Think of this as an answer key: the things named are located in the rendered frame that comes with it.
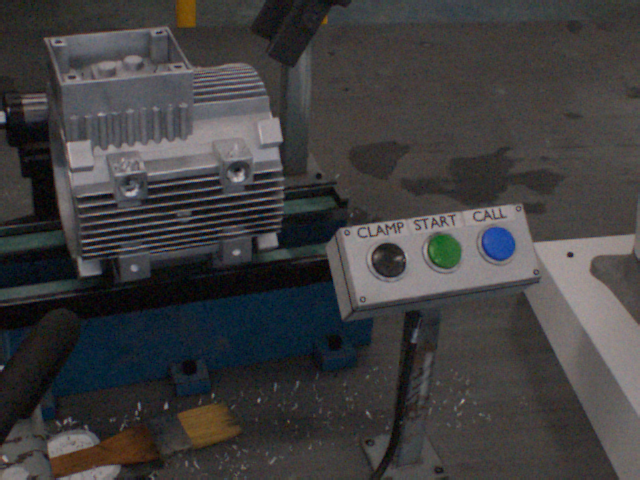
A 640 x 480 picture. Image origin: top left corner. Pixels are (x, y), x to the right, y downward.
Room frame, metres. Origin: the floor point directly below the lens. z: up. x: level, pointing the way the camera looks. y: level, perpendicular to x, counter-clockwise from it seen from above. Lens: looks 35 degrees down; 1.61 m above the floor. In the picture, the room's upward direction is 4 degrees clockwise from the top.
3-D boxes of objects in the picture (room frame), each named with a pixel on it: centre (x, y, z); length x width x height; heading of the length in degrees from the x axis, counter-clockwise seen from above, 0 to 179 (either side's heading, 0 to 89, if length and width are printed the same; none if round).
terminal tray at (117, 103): (0.97, 0.19, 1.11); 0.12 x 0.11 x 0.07; 111
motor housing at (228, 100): (0.98, 0.16, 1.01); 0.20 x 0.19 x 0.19; 111
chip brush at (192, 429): (0.81, 0.16, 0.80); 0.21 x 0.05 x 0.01; 118
